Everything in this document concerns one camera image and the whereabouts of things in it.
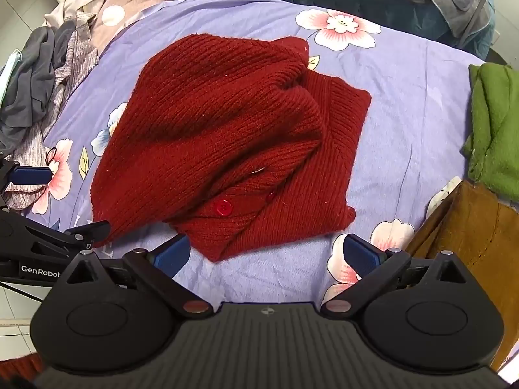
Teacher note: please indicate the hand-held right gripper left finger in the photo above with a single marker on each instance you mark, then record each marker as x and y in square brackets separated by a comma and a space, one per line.
[175, 253]

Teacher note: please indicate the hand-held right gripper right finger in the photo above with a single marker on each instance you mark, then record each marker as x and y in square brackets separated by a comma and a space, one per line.
[359, 257]

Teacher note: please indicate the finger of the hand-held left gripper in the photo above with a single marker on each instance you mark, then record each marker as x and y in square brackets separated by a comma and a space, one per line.
[30, 174]
[91, 231]

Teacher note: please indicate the red knitted cardigan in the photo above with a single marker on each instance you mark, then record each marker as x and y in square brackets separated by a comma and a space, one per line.
[211, 137]

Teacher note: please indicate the dark grey garment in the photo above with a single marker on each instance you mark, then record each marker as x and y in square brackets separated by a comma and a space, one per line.
[34, 77]

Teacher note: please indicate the white spotted cloth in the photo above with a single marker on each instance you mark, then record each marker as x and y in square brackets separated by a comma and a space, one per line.
[444, 194]

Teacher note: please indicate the light green face mask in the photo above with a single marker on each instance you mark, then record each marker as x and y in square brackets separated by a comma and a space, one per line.
[11, 67]

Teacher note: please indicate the mauve striped garment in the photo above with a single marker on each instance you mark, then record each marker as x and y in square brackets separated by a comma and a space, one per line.
[77, 58]

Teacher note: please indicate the purple floral bedsheet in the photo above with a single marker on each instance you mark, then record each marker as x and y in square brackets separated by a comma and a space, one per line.
[405, 109]

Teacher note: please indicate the beige pink shirt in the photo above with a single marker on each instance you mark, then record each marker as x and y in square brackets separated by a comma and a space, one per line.
[77, 2]

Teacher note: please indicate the green fleece garment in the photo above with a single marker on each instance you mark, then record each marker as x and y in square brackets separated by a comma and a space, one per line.
[496, 129]

